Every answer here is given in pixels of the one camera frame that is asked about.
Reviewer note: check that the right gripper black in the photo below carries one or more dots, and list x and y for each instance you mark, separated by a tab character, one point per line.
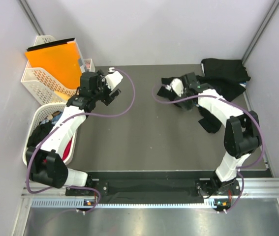
187	106

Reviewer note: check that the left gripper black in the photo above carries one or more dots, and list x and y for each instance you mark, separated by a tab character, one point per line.
107	99

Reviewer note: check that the black t shirt flower print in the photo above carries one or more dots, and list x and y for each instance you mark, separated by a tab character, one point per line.
213	107

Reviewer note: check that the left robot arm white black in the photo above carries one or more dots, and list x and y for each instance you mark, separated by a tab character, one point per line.
44	161

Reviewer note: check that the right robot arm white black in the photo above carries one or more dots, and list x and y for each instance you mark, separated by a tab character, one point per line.
242	134

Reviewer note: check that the folded black t shirt stack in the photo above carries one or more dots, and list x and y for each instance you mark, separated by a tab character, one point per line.
231	70

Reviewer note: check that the blue garment in basket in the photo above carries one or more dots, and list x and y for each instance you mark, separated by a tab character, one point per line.
52	118

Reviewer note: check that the orange folder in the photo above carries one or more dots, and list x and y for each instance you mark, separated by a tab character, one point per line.
64	62

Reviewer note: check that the white perforated file organizer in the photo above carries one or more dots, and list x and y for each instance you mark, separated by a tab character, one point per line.
41	84

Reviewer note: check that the red garment in basket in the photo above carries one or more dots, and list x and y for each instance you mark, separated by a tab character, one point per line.
68	152

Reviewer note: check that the white oval laundry basket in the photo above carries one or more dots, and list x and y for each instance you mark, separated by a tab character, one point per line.
38	116

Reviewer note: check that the black garment in basket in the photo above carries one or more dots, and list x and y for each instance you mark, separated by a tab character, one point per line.
40	132

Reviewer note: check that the black folder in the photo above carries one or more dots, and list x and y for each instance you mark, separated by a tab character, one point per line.
50	44

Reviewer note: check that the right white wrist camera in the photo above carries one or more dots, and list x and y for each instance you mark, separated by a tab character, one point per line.
176	85

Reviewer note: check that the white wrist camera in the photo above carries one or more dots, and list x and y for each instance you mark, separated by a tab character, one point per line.
176	85
113	78

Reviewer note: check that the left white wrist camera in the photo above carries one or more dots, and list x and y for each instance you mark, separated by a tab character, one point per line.
113	78

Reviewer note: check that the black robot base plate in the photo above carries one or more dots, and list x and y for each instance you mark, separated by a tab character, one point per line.
155	187

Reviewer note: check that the aluminium frame rail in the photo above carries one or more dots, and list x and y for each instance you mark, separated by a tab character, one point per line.
250	188

